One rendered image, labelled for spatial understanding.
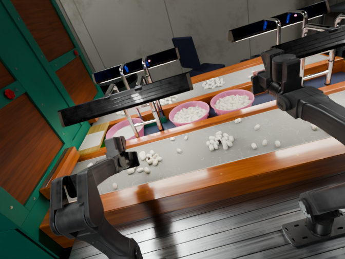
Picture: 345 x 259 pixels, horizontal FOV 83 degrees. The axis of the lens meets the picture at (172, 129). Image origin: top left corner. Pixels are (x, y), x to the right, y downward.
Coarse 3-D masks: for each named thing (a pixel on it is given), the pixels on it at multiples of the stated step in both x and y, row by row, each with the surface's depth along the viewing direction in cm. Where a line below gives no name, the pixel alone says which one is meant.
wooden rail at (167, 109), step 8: (312, 64) 132; (320, 64) 129; (336, 64) 130; (304, 72) 131; (312, 72) 132; (304, 80) 134; (224, 88) 139; (232, 88) 136; (240, 88) 134; (248, 88) 135; (200, 96) 140; (208, 96) 136; (176, 104) 140; (192, 104) 138; (208, 104) 139; (144, 112) 144; (168, 112) 140; (120, 120) 144; (144, 120) 143
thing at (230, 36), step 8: (304, 8) 122; (312, 8) 122; (320, 8) 122; (328, 8) 121; (280, 16) 124; (288, 16) 123; (296, 16) 123; (312, 16) 123; (248, 24) 126; (256, 24) 125; (264, 24) 125; (272, 24) 124; (288, 24) 124; (232, 32) 127; (240, 32) 126; (248, 32) 126; (256, 32) 125; (264, 32) 126; (232, 40) 127
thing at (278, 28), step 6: (288, 12) 123; (294, 12) 118; (300, 12) 113; (306, 12) 111; (264, 18) 124; (270, 18) 118; (276, 18) 113; (306, 18) 111; (276, 24) 113; (276, 30) 114; (276, 36) 116; (276, 42) 118
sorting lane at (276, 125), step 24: (336, 96) 102; (264, 120) 102; (288, 120) 97; (144, 144) 114; (168, 144) 108; (192, 144) 102; (240, 144) 93; (288, 144) 85; (168, 168) 93; (192, 168) 89
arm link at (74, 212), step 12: (72, 204) 43; (60, 216) 41; (72, 216) 41; (84, 216) 41; (60, 228) 41; (72, 228) 41; (84, 228) 42; (96, 228) 43; (108, 228) 50; (84, 240) 46; (96, 240) 46; (108, 240) 49; (120, 240) 54; (132, 240) 60; (108, 252) 51; (120, 252) 53; (132, 252) 58
